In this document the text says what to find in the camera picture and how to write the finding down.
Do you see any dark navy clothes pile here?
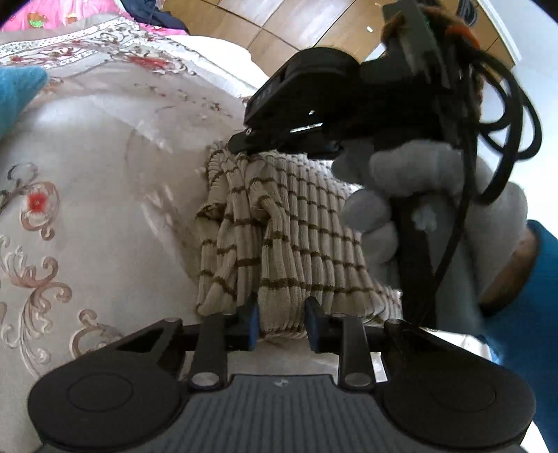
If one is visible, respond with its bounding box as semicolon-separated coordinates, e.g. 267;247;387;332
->
120;0;189;36

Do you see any blue towel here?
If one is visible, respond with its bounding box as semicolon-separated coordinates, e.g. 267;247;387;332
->
0;66;48;137

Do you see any black cable bundle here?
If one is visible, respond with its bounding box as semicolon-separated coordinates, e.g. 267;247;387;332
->
418;0;544;279

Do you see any pink floral quilt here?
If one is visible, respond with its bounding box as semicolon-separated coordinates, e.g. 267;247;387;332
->
0;0;184;38

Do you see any floral satin bedspread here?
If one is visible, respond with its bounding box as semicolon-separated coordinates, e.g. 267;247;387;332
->
1;14;337;452

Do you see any beige brown striped sweater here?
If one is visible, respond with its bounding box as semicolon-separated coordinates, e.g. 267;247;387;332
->
196;148;402;338

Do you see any wooden wardrobe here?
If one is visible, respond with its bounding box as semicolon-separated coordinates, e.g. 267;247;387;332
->
163;0;515;88

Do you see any grey gloved right hand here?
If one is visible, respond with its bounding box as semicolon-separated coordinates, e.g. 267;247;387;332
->
332;141;528;334

